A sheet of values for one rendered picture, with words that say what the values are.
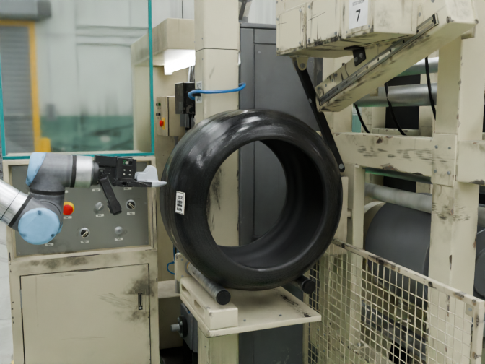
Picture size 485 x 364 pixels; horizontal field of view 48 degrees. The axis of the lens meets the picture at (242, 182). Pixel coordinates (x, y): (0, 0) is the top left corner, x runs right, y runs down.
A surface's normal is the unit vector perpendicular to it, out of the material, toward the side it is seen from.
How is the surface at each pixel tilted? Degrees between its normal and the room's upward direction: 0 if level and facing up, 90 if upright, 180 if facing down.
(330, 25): 90
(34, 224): 94
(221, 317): 90
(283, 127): 79
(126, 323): 90
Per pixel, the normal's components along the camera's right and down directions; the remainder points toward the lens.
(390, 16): 0.35, 0.12
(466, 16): 0.33, -0.19
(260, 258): -0.04, -0.70
